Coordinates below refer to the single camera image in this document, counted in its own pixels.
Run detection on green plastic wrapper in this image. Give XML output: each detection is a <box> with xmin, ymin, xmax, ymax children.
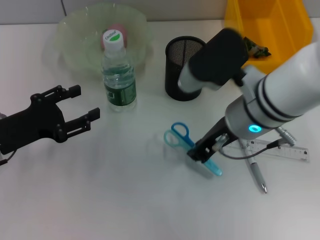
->
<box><xmin>243</xmin><ymin>36</ymin><xmax>272</xmax><ymax>60</ymax></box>

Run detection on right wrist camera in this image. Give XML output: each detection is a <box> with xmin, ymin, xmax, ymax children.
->
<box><xmin>177</xmin><ymin>28</ymin><xmax>251</xmax><ymax>94</ymax></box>

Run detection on clear plastic ruler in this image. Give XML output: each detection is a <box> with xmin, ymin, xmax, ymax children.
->
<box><xmin>222</xmin><ymin>139</ymin><xmax>310</xmax><ymax>163</ymax></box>

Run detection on black mesh pen holder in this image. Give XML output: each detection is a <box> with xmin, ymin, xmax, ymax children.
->
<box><xmin>164</xmin><ymin>36</ymin><xmax>210</xmax><ymax>102</ymax></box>

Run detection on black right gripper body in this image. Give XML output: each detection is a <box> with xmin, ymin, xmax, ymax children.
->
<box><xmin>194</xmin><ymin>116</ymin><xmax>236</xmax><ymax>159</ymax></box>

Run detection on translucent green fruit plate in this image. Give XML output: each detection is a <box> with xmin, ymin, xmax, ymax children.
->
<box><xmin>46</xmin><ymin>2</ymin><xmax>155</xmax><ymax>85</ymax></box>

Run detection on water bottle green label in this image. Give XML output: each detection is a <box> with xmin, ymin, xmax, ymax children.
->
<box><xmin>101</xmin><ymin>29</ymin><xmax>138</xmax><ymax>114</ymax></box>

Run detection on blue scissors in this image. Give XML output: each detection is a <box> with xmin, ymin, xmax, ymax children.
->
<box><xmin>163</xmin><ymin>121</ymin><xmax>223</xmax><ymax>177</ymax></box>

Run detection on white grey pen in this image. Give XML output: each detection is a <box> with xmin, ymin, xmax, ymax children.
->
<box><xmin>239</xmin><ymin>138</ymin><xmax>269</xmax><ymax>195</ymax></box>

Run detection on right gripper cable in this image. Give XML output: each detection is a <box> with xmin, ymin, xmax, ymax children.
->
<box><xmin>212</xmin><ymin>126</ymin><xmax>298</xmax><ymax>161</ymax></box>

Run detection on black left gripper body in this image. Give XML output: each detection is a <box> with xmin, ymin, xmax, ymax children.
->
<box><xmin>0</xmin><ymin>93</ymin><xmax>68</xmax><ymax>155</ymax></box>

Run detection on yellow plastic bin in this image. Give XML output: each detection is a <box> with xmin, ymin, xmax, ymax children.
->
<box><xmin>224</xmin><ymin>0</ymin><xmax>315</xmax><ymax>74</ymax></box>

